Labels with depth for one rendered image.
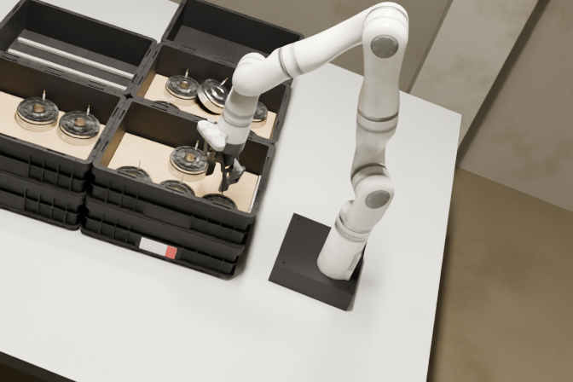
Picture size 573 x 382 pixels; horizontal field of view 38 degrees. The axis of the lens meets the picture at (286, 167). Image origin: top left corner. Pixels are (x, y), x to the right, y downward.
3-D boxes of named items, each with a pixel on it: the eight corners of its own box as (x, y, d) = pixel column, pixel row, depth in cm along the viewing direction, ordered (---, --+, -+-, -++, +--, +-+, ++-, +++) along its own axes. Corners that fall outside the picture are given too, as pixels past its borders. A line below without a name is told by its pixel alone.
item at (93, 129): (105, 120, 218) (106, 118, 218) (90, 142, 210) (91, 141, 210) (68, 107, 218) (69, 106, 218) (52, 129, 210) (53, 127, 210)
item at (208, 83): (234, 95, 244) (235, 95, 244) (227, 113, 236) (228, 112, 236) (207, 74, 242) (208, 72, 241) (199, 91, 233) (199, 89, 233)
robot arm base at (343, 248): (354, 261, 219) (377, 215, 209) (347, 285, 212) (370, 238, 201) (321, 247, 219) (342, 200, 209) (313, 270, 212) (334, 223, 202)
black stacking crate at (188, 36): (294, 65, 273) (304, 36, 266) (280, 116, 250) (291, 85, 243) (177, 26, 271) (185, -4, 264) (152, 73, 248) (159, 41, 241)
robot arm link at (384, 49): (409, 29, 163) (397, 129, 180) (410, 2, 170) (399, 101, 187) (362, 26, 164) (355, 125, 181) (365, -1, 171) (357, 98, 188)
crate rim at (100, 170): (273, 151, 221) (275, 144, 219) (252, 226, 197) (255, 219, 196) (127, 103, 218) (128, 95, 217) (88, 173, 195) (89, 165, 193)
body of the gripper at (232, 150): (255, 140, 193) (244, 170, 199) (234, 117, 198) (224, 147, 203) (228, 146, 189) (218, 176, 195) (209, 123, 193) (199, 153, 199)
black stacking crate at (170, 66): (280, 116, 250) (291, 86, 243) (263, 177, 227) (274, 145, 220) (152, 74, 248) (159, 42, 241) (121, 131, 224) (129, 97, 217)
